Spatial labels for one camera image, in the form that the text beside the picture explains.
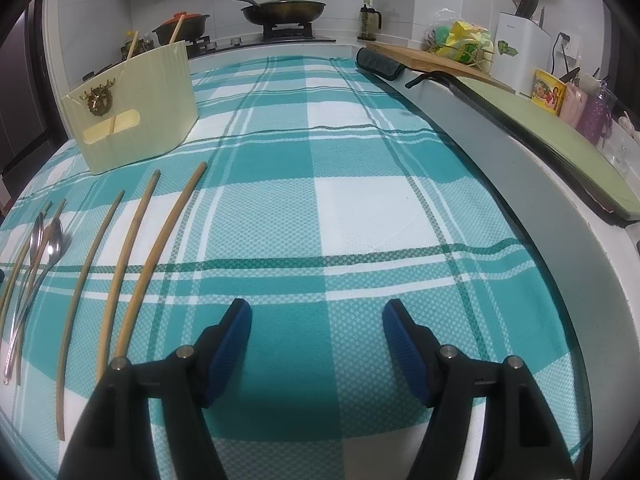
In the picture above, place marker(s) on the green cutting board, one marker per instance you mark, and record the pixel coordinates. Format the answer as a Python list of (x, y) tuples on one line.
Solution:
[(550, 130)]

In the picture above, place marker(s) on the metal spoon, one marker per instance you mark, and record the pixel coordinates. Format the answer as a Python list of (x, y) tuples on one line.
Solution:
[(36, 234), (54, 239)]

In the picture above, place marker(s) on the white wall outlet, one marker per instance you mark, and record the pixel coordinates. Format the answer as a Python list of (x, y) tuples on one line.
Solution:
[(572, 42)]

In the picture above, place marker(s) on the cream utensil holder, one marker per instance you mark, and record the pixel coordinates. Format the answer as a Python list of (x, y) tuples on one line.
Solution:
[(150, 110)]

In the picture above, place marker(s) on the clear plastic bag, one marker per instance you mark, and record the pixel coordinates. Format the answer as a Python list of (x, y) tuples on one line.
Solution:
[(462, 35)]

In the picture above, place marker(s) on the glass wok lid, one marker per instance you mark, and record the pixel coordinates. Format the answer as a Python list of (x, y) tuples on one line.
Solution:
[(285, 4)]

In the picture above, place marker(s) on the black wok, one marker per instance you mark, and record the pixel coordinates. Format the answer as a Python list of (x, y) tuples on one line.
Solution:
[(300, 16)]

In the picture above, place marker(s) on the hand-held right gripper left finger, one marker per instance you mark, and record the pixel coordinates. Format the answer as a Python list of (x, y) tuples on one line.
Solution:
[(234, 342)]

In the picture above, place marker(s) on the orange pot lid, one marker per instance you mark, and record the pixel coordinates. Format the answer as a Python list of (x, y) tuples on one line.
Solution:
[(182, 16)]

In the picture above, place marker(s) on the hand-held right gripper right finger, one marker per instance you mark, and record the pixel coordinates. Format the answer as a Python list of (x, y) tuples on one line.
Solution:
[(404, 347)]

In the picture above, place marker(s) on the black gas cooktop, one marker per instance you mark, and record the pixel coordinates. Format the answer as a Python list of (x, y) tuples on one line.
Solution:
[(280, 37)]

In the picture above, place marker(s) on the dark glass oil jar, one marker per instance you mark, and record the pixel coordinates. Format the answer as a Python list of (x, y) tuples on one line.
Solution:
[(370, 22)]

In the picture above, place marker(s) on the dark sauce bottle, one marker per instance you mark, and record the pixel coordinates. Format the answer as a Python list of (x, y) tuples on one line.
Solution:
[(126, 47)]

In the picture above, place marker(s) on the purple bottle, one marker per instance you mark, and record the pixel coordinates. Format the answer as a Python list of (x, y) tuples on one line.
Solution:
[(595, 115)]

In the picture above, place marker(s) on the wooden cutting board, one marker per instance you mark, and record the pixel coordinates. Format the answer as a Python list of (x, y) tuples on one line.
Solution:
[(430, 60)]

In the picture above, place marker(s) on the black clay pot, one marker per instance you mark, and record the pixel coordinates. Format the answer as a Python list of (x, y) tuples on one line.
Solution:
[(185, 32)]

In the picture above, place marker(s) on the yellow printed tin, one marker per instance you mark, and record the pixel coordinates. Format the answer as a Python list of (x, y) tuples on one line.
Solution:
[(547, 90)]

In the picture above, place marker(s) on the black padded mat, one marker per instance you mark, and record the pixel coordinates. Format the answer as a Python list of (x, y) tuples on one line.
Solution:
[(382, 65)]

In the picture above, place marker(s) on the pink cup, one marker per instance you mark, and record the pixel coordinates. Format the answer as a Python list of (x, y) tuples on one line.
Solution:
[(572, 107)]

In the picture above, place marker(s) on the white knife holder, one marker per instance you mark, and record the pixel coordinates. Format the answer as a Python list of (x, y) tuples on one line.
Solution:
[(525, 60)]

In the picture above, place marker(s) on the teal plaid cloth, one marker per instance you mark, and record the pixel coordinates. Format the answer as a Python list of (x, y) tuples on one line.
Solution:
[(350, 210)]

